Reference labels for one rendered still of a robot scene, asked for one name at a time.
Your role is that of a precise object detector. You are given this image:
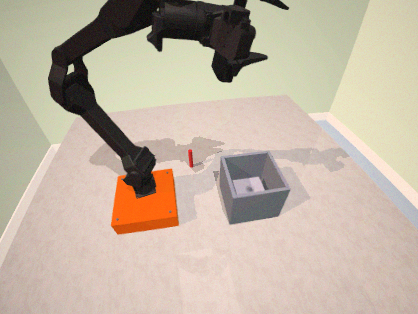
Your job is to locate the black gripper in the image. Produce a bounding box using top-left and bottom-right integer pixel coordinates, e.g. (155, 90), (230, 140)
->
(192, 0), (289, 83)

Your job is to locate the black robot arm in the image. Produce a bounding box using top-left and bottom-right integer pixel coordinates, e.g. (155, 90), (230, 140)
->
(48, 0), (256, 199)

